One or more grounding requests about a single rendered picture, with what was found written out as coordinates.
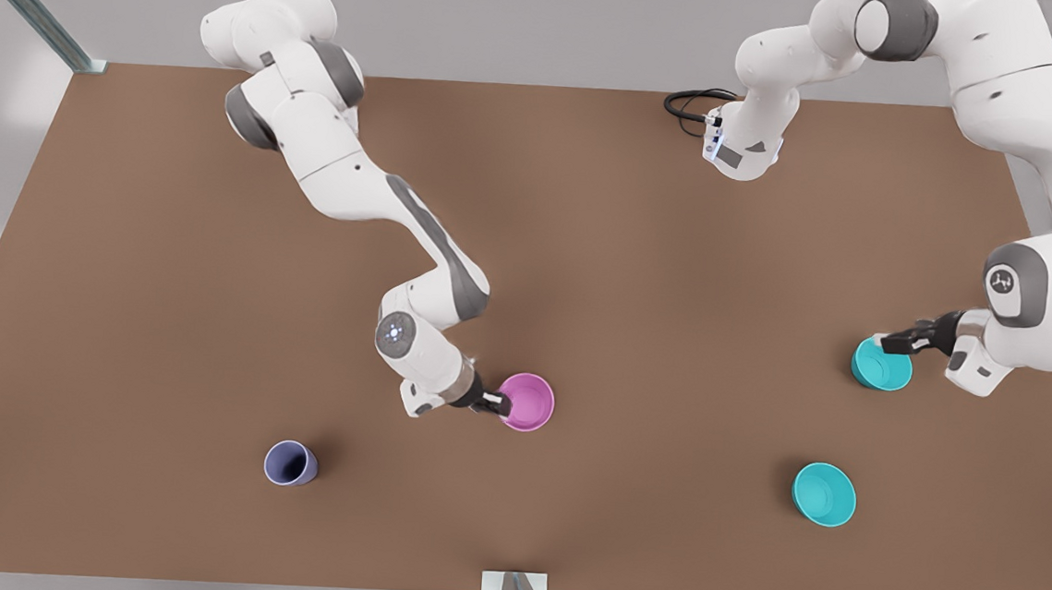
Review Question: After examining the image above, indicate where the pink bowl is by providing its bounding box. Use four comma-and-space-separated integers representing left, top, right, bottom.
493, 371, 557, 435

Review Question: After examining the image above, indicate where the teal blue bowl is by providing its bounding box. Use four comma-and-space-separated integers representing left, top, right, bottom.
789, 460, 859, 530
849, 331, 916, 394

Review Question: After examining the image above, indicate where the lavender purple cup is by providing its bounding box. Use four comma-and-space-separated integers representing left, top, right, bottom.
262, 439, 321, 488

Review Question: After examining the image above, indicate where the black cable loop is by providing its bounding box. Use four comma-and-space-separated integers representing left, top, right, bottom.
661, 85, 740, 141

